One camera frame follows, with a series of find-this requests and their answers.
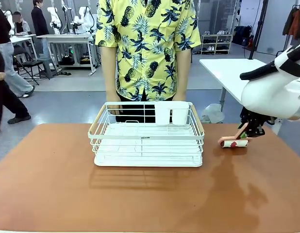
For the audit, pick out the person in pineapple shirt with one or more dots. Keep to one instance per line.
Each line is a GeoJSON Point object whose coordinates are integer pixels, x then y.
{"type": "Point", "coordinates": [147, 48]}

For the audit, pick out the bystander with gray trousers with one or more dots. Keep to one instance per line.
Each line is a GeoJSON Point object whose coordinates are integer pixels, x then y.
{"type": "Point", "coordinates": [14, 72]}

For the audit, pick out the person's right forearm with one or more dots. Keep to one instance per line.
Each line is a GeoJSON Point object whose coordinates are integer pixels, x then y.
{"type": "Point", "coordinates": [110, 72]}

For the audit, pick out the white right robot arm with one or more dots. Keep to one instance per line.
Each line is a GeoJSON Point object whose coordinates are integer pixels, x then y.
{"type": "Point", "coordinates": [273, 94]}

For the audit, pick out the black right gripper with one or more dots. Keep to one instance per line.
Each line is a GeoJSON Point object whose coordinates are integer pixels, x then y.
{"type": "Point", "coordinates": [252, 117]}

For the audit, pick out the person's left hand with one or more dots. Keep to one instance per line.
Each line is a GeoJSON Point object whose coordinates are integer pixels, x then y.
{"type": "Point", "coordinates": [180, 97]}

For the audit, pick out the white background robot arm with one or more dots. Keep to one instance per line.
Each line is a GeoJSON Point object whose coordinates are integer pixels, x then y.
{"type": "Point", "coordinates": [54, 19]}
{"type": "Point", "coordinates": [84, 19]}
{"type": "Point", "coordinates": [8, 21]}

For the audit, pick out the black folding chair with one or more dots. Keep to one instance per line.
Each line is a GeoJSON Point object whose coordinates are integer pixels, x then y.
{"type": "Point", "coordinates": [31, 64]}

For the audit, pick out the black light stand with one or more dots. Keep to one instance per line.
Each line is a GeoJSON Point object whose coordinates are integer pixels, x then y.
{"type": "Point", "coordinates": [258, 29]}

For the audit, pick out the white drain tray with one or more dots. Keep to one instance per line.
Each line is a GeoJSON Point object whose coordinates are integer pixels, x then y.
{"type": "Point", "coordinates": [147, 161]}

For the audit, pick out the person's left forearm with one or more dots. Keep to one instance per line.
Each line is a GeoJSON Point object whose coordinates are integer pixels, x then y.
{"type": "Point", "coordinates": [181, 72]}

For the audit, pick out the bystander with black trousers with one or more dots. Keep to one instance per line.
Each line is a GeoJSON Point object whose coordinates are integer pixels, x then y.
{"type": "Point", "coordinates": [6, 104]}

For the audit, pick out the clear plastic bag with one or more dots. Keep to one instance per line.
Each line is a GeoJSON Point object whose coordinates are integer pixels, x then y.
{"type": "Point", "coordinates": [213, 112]}

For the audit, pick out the white plastic cutlery holder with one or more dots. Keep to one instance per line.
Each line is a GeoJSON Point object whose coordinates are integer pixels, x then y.
{"type": "Point", "coordinates": [171, 112]}

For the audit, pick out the person's right hand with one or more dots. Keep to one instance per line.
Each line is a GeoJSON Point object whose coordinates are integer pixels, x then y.
{"type": "Point", "coordinates": [113, 106]}

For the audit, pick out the standing bystander in black jacket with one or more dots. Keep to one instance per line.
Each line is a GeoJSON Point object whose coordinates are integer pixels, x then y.
{"type": "Point", "coordinates": [39, 21]}

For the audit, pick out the white side table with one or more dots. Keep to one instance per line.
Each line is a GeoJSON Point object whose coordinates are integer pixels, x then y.
{"type": "Point", "coordinates": [225, 70]}

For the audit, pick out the white background work table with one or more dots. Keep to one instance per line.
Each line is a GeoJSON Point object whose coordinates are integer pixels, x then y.
{"type": "Point", "coordinates": [67, 36]}

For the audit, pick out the black bag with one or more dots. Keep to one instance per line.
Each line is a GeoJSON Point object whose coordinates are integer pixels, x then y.
{"type": "Point", "coordinates": [243, 35]}

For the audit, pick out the pink lint roller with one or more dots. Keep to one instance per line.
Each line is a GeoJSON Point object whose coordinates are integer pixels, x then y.
{"type": "Point", "coordinates": [233, 142]}

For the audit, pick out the seated bystander in gray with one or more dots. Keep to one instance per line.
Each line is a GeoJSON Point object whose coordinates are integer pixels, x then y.
{"type": "Point", "coordinates": [20, 25]}

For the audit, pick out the hanging brown clothes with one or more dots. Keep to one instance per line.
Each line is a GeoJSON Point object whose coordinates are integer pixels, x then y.
{"type": "Point", "coordinates": [295, 23]}

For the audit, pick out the person's black trousers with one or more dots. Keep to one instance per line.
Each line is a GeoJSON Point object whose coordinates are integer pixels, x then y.
{"type": "Point", "coordinates": [130, 111]}

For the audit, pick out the white shoe rack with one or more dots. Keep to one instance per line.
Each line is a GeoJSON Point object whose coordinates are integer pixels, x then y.
{"type": "Point", "coordinates": [216, 43]}

